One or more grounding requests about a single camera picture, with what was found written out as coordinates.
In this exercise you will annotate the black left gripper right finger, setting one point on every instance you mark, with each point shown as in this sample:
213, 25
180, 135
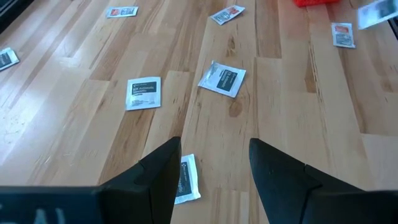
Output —
295, 196

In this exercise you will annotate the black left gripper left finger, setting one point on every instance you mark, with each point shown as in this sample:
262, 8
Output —
140, 199

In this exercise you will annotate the red plastic basket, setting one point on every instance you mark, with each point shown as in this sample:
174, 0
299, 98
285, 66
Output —
314, 2

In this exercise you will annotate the white orange-print ointment packet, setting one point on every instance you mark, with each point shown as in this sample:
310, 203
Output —
343, 35
227, 14
374, 14
122, 12

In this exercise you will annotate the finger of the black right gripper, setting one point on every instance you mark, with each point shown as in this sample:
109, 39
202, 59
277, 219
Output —
395, 28

